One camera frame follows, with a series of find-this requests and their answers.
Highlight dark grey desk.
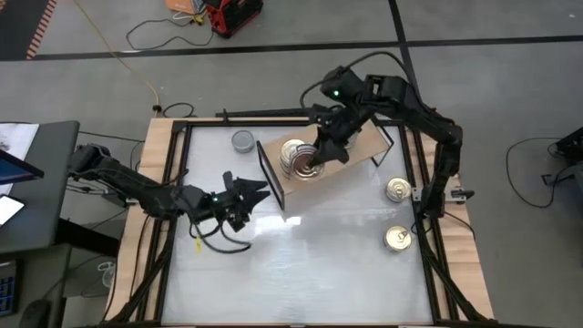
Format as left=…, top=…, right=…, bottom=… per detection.
left=0, top=120, right=81, bottom=255

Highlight wooden table base board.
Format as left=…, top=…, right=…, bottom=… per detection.
left=105, top=117, right=496, bottom=323

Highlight coiled black cable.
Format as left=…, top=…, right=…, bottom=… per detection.
left=162, top=102, right=196, bottom=118

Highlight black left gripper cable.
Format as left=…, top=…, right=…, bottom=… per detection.
left=189, top=218, right=252, bottom=255

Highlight yellow power cable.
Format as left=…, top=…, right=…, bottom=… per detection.
left=72, top=0, right=161, bottom=110

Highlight laptop with blue screen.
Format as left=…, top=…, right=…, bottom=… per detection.
left=0, top=149, right=46, bottom=184

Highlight black computer mouse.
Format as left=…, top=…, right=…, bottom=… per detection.
left=17, top=298, right=52, bottom=328

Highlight black electronics box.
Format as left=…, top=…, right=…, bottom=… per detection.
left=554, top=127, right=583, bottom=166

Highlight black keyboard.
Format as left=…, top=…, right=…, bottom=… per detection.
left=0, top=259, right=19, bottom=318

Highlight orange paper folder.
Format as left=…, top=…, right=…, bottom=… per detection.
left=164, top=0, right=204, bottom=15

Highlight red black equipment case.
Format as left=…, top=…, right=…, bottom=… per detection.
left=203, top=0, right=264, bottom=38

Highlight black floor cable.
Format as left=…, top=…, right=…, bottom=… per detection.
left=505, top=136, right=566, bottom=209
left=125, top=16, right=215, bottom=51

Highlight black mat orange striped edge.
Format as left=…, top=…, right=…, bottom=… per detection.
left=0, top=0, right=58, bottom=61

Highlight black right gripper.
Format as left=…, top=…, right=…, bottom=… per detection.
left=309, top=107, right=365, bottom=168

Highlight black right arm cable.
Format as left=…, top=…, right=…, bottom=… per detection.
left=299, top=50, right=406, bottom=110

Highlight white cable loop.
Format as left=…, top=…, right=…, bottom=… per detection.
left=97, top=261, right=118, bottom=289

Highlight white paper sheets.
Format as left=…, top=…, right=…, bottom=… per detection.
left=0, top=121, right=40, bottom=159

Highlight wooden shelf black metal frame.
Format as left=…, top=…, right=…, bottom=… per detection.
left=255, top=116, right=395, bottom=211

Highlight black aluminium table frame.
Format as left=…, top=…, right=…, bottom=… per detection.
left=97, top=117, right=491, bottom=328

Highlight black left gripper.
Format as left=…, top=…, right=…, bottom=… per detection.
left=202, top=170, right=272, bottom=232

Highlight blue and red box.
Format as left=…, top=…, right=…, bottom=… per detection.
left=385, top=176, right=413, bottom=202

